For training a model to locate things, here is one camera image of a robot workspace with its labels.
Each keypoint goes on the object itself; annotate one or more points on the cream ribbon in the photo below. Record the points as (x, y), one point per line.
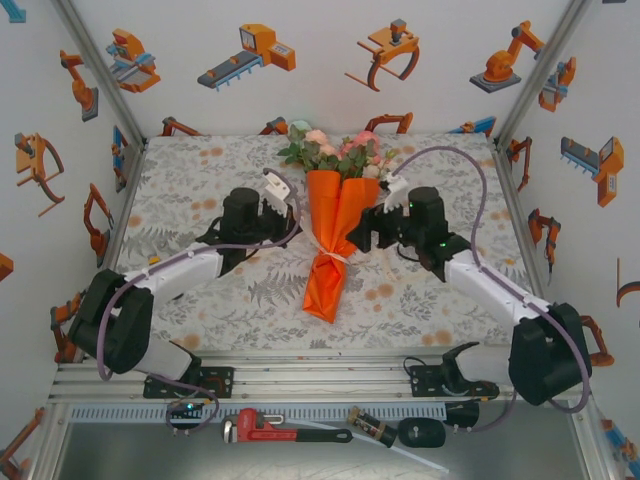
(336, 256)

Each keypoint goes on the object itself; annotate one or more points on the orange wrapping paper sheet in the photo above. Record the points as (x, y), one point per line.
(322, 295)

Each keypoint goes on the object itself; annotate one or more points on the pink rose stem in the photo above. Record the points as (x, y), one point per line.
(362, 140)

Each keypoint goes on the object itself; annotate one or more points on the pink cream rose spray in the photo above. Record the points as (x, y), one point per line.
(316, 136)

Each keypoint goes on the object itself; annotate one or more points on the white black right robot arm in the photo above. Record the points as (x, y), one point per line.
(495, 290)

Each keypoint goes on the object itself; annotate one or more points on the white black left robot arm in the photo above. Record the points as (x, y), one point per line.
(190, 265)

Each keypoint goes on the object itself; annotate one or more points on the grey floral tablecloth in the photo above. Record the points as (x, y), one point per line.
(200, 175)

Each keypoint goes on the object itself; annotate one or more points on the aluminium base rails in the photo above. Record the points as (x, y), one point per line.
(325, 387)

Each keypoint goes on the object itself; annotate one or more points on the black brass cylinder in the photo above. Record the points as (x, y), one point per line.
(372, 426)

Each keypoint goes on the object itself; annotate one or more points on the red pipe wrench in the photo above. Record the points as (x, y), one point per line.
(255, 425)

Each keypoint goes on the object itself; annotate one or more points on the black round connector cap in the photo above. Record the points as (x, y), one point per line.
(462, 415)

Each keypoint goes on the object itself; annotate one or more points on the small circuit board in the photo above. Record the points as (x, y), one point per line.
(187, 407)

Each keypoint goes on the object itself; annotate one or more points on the black computer mouse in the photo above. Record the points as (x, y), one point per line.
(422, 432)

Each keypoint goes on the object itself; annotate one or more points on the white plastic strip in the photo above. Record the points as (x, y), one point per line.
(400, 451)

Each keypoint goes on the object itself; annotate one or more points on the grey metal shelf plate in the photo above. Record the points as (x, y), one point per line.
(150, 455)

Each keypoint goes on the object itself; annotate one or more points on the aluminium side rail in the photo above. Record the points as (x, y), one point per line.
(519, 225)
(121, 220)

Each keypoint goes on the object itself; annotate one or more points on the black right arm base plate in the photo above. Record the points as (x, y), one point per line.
(420, 382)

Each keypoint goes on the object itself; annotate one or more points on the conveyor belt wall sticker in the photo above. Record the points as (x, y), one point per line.
(607, 170)
(260, 45)

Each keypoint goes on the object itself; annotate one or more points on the claw gripper wall sticker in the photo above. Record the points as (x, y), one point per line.
(35, 155)
(395, 42)

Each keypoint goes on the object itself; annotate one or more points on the milling machine wall sticker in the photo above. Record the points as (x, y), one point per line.
(132, 60)
(555, 95)

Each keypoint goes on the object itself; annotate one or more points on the aluminium frame post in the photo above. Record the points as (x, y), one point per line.
(102, 75)
(534, 75)

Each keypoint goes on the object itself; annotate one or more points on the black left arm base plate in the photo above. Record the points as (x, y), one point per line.
(150, 387)

